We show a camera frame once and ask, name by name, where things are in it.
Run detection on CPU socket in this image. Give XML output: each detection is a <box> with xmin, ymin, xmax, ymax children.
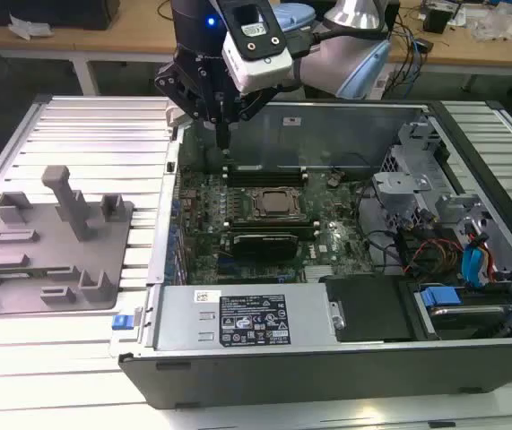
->
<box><xmin>248</xmin><ymin>185</ymin><xmax>309</xmax><ymax>220</ymax></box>

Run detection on grey metal drive cage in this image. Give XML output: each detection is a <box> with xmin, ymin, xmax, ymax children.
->
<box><xmin>371</xmin><ymin>119</ymin><xmax>494</xmax><ymax>234</ymax></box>

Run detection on black rating label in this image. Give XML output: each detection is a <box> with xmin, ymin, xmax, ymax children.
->
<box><xmin>218</xmin><ymin>294</ymin><xmax>291</xmax><ymax>348</ymax></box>

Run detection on silver case corner bracket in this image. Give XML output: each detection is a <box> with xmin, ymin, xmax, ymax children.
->
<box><xmin>164</xmin><ymin>99</ymin><xmax>193</xmax><ymax>130</ymax></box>

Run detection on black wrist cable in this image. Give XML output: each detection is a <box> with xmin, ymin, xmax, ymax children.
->
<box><xmin>284</xmin><ymin>20</ymin><xmax>344</xmax><ymax>62</ymax></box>

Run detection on red yellow black power wire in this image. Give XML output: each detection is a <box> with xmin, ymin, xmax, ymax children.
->
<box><xmin>404</xmin><ymin>239</ymin><xmax>463</xmax><ymax>275</ymax></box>

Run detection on large black box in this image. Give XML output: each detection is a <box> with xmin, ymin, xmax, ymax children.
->
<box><xmin>0</xmin><ymin>0</ymin><xmax>121</xmax><ymax>31</ymax></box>

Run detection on black RAM slot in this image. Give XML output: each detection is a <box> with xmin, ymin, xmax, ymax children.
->
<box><xmin>223</xmin><ymin>217</ymin><xmax>320</xmax><ymax>228</ymax></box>
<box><xmin>226</xmin><ymin>226</ymin><xmax>320</xmax><ymax>237</ymax></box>
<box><xmin>222</xmin><ymin>175</ymin><xmax>309</xmax><ymax>188</ymax></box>
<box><xmin>221</xmin><ymin>164</ymin><xmax>308</xmax><ymax>176</ymax></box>

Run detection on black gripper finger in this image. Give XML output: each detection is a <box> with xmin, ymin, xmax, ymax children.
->
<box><xmin>153</xmin><ymin>65</ymin><xmax>224</xmax><ymax>151</ymax></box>
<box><xmin>222</xmin><ymin>85</ymin><xmax>280</xmax><ymax>151</ymax></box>

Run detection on silver CPU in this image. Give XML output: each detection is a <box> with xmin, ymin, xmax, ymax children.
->
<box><xmin>262</xmin><ymin>191</ymin><xmax>299</xmax><ymax>212</ymax></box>

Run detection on black grey PC case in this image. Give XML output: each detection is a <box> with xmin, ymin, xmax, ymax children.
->
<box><xmin>109</xmin><ymin>96</ymin><xmax>512</xmax><ymax>411</ymax></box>

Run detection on black graphics card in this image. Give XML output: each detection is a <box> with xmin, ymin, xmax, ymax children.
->
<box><xmin>230</xmin><ymin>231</ymin><xmax>300</xmax><ymax>262</ymax></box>

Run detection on hard disk in blue carrier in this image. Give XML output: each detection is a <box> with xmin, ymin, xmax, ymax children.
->
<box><xmin>414</xmin><ymin>282</ymin><xmax>512</xmax><ymax>341</ymax></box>

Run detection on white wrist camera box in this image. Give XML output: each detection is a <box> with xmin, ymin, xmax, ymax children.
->
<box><xmin>221</xmin><ymin>0</ymin><xmax>293</xmax><ymax>95</ymax></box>

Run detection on green motherboard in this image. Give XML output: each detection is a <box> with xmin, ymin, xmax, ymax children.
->
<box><xmin>172</xmin><ymin>168</ymin><xmax>386</xmax><ymax>286</ymax></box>

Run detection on black drive bay cover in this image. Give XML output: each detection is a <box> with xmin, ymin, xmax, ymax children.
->
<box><xmin>320</xmin><ymin>275</ymin><xmax>416</xmax><ymax>345</ymax></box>

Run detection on silver power supply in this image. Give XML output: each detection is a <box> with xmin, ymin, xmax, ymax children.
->
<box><xmin>151</xmin><ymin>282</ymin><xmax>343</xmax><ymax>351</ymax></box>

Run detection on wooden desk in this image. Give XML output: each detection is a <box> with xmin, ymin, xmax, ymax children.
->
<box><xmin>0</xmin><ymin>0</ymin><xmax>512</xmax><ymax>98</ymax></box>

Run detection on grey parts rack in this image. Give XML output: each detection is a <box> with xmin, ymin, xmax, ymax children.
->
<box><xmin>0</xmin><ymin>165</ymin><xmax>136</xmax><ymax>317</ymax></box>

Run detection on silver chipset heatsink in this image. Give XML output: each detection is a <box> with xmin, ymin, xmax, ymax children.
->
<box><xmin>303</xmin><ymin>264</ymin><xmax>332</xmax><ymax>284</ymax></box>

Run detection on clear plastic bag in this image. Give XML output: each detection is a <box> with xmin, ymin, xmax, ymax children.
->
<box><xmin>469</xmin><ymin>13</ymin><xmax>512</xmax><ymax>45</ymax></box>

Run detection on crumpled white paper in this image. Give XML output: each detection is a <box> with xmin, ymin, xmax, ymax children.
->
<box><xmin>7</xmin><ymin>12</ymin><xmax>54</xmax><ymax>42</ymax></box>

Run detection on white QR sticker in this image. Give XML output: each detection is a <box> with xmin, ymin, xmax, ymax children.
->
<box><xmin>192</xmin><ymin>289</ymin><xmax>222</xmax><ymax>304</ymax></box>

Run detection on blue data wire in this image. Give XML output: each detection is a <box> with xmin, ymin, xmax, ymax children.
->
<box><xmin>460</xmin><ymin>226</ymin><xmax>486</xmax><ymax>288</ymax></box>

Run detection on small black box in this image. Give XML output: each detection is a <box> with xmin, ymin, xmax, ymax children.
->
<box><xmin>422</xmin><ymin>4</ymin><xmax>457</xmax><ymax>33</ymax></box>

